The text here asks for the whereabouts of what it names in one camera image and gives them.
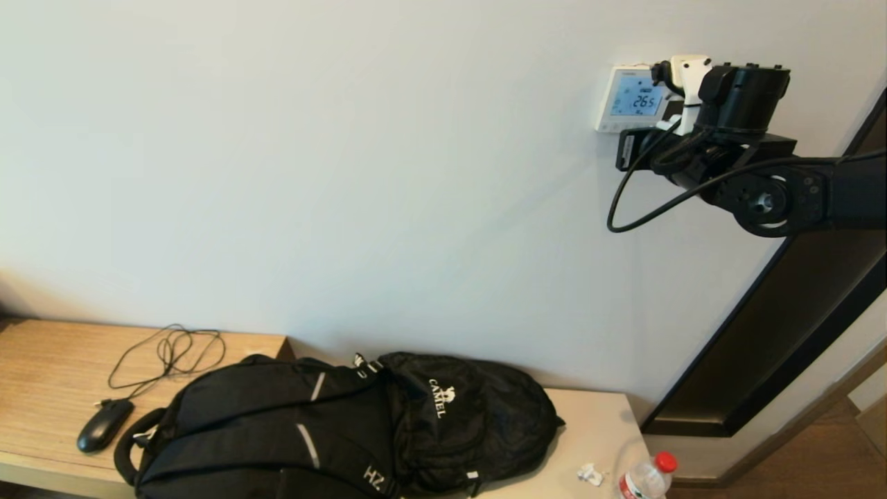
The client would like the white wall thermostat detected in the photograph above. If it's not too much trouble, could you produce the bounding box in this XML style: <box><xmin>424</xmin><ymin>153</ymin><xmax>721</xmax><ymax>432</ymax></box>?
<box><xmin>595</xmin><ymin>64</ymin><xmax>676</xmax><ymax>134</ymax></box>

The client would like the dark brown door frame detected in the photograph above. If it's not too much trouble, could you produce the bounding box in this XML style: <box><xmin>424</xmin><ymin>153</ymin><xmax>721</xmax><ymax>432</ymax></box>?
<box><xmin>641</xmin><ymin>87</ymin><xmax>887</xmax><ymax>439</ymax></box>

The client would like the black Camel backpack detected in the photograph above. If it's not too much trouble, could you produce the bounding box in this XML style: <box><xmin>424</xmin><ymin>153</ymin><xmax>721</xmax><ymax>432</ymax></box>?
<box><xmin>114</xmin><ymin>352</ymin><xmax>565</xmax><ymax>499</ymax></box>

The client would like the black computer mouse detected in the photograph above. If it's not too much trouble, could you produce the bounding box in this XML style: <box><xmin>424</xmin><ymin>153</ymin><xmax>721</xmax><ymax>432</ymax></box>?
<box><xmin>76</xmin><ymin>400</ymin><xmax>135</xmax><ymax>455</ymax></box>

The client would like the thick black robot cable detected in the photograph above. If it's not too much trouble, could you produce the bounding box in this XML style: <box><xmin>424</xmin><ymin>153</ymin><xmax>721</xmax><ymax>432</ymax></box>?
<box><xmin>607</xmin><ymin>118</ymin><xmax>887</xmax><ymax>234</ymax></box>

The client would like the clear water bottle red cap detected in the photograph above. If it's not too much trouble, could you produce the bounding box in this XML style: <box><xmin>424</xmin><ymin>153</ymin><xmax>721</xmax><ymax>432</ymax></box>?
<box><xmin>617</xmin><ymin>451</ymin><xmax>678</xmax><ymax>499</ymax></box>

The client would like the thin black mouse cable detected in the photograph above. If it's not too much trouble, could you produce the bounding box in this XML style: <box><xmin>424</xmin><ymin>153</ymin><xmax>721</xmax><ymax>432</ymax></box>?
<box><xmin>95</xmin><ymin>324</ymin><xmax>227</xmax><ymax>408</ymax></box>

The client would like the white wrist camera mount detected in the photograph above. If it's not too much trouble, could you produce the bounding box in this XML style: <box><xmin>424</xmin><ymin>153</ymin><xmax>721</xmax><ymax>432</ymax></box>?
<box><xmin>651</xmin><ymin>55</ymin><xmax>713</xmax><ymax>136</ymax></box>

